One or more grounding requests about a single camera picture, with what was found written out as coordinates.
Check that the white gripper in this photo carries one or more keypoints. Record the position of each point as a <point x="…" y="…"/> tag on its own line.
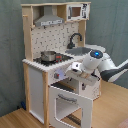
<point x="79" y="72"/>

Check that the white oven door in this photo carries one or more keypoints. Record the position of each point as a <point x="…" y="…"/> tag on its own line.
<point x="62" y="103"/>

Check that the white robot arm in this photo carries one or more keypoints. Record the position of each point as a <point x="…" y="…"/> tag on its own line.
<point x="96" y="60"/>

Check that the wooden toy kitchen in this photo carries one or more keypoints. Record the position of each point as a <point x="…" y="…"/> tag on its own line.
<point x="39" y="78"/>

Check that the grey toy sink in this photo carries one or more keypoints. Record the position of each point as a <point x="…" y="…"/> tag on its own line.
<point x="78" y="51"/>

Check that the black stove top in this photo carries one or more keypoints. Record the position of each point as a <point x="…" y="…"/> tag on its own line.
<point x="59" y="58"/>

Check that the left red stove knob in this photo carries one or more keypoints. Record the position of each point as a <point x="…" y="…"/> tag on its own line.
<point x="56" y="76"/>

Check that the black toy faucet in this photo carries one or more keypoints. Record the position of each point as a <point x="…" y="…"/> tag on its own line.
<point x="73" y="40"/>

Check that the cabinet door with dispenser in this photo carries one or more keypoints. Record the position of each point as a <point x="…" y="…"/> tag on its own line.
<point x="92" y="92"/>

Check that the silver toy pot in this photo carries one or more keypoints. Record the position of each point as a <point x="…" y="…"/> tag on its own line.
<point x="48" y="55"/>

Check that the toy microwave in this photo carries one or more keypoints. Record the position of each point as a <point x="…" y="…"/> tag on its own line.
<point x="78" y="11"/>

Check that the grey range hood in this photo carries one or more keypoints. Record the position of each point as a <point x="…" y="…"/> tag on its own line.
<point x="48" y="18"/>

